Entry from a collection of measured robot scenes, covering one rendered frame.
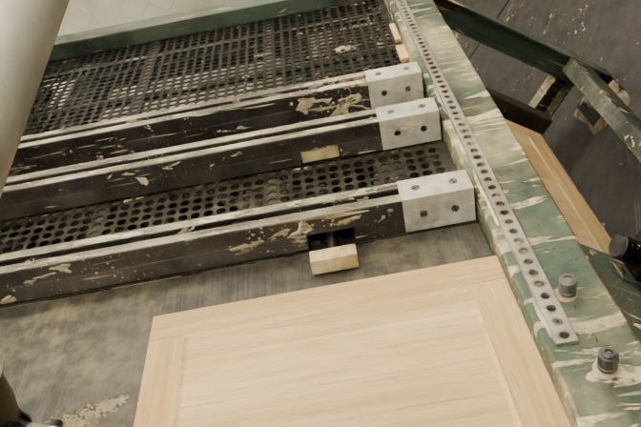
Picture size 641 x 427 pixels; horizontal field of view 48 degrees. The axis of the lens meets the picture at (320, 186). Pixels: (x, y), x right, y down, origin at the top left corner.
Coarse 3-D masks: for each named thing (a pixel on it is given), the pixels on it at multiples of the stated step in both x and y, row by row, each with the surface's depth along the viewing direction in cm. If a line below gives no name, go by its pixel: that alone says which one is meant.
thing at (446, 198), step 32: (352, 192) 127; (384, 192) 126; (416, 192) 124; (448, 192) 122; (192, 224) 128; (224, 224) 128; (256, 224) 124; (288, 224) 124; (320, 224) 124; (352, 224) 125; (384, 224) 125; (416, 224) 126; (448, 224) 126; (0, 256) 130; (32, 256) 129; (64, 256) 126; (96, 256) 125; (128, 256) 125; (160, 256) 126; (192, 256) 126; (224, 256) 127; (256, 256) 127; (0, 288) 127; (32, 288) 128; (64, 288) 128
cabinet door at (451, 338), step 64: (192, 320) 115; (256, 320) 112; (320, 320) 110; (384, 320) 108; (448, 320) 105; (512, 320) 103; (192, 384) 104; (256, 384) 102; (320, 384) 100; (384, 384) 98; (448, 384) 96; (512, 384) 94
